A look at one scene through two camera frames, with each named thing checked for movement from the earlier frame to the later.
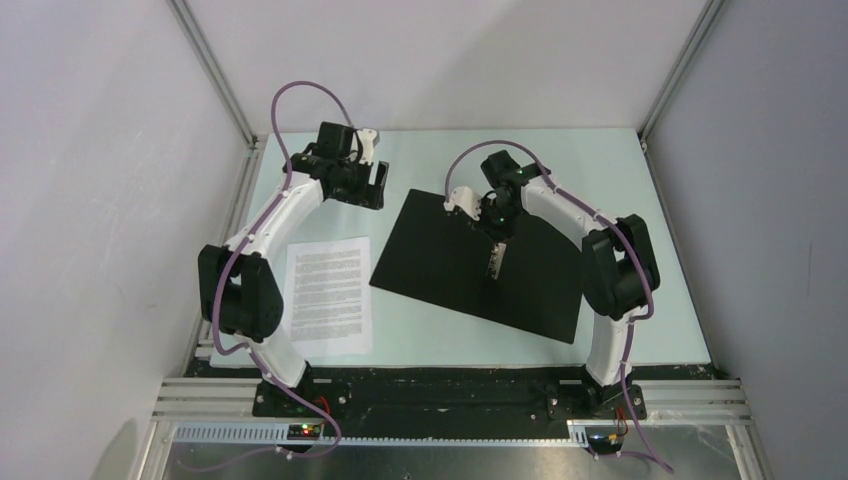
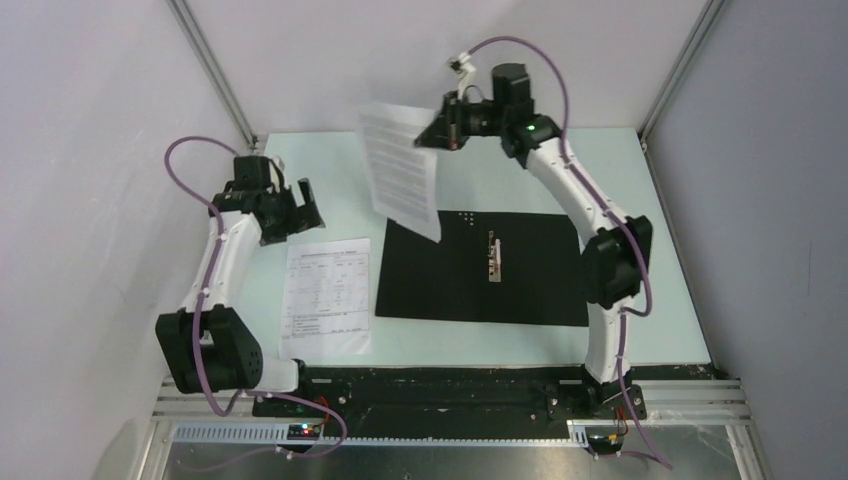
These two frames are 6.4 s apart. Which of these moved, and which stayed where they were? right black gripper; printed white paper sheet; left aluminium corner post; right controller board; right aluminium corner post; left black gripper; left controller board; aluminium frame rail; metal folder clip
Moved: printed white paper sheet; left black gripper; right black gripper
Stayed: right controller board; aluminium frame rail; left controller board; right aluminium corner post; metal folder clip; left aluminium corner post
